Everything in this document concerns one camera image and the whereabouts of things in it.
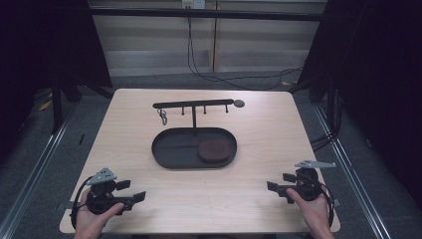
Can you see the metal floor rail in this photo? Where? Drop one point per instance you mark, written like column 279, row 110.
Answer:
column 30, row 179
column 351, row 172

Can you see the small black floor item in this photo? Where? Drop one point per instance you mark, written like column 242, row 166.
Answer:
column 81, row 139

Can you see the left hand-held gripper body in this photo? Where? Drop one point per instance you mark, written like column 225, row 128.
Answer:
column 104, row 197

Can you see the grey table edge bracket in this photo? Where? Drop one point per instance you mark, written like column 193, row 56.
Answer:
column 336, row 203
column 63, row 206

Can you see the brown leather pouch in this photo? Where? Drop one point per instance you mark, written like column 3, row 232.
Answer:
column 214, row 151

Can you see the white wall outlet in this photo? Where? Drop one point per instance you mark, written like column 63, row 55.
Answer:
column 193, row 4

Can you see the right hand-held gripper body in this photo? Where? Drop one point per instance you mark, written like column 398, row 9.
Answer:
column 307, row 184

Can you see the yellow floor tape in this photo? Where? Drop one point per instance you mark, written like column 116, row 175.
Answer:
column 45, row 105

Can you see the black tray with hook rack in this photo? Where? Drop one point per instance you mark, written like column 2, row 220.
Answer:
column 179, row 149

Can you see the dark curtain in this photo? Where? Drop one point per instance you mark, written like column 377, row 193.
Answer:
column 381, row 83
column 40, row 49

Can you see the black horizontal bar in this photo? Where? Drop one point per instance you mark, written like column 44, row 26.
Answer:
column 205, row 14

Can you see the black metal stand leg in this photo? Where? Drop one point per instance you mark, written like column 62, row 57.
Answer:
column 57, row 109

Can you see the person's right hand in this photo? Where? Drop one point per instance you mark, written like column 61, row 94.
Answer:
column 313, row 212

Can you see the person's left hand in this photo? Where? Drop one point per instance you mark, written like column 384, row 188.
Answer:
column 91, row 224

